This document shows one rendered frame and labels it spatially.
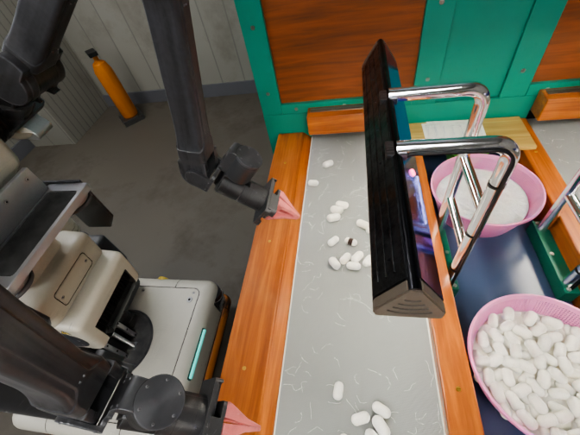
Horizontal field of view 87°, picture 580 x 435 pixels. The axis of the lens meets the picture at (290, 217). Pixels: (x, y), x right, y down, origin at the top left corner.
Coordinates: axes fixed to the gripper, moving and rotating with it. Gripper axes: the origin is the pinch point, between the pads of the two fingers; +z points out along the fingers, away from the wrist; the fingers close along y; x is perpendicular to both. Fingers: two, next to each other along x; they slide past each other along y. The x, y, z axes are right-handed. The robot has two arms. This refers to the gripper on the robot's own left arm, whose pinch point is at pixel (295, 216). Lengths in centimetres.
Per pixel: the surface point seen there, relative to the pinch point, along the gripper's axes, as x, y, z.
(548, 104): -44, 41, 52
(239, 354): 13.5, -29.9, -1.7
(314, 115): -1.2, 42.0, 1.3
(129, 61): 159, 226, -111
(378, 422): -4.4, -39.0, 19.2
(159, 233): 136, 57, -24
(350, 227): 0.3, 5.3, 17.5
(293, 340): 8.3, -25.5, 8.0
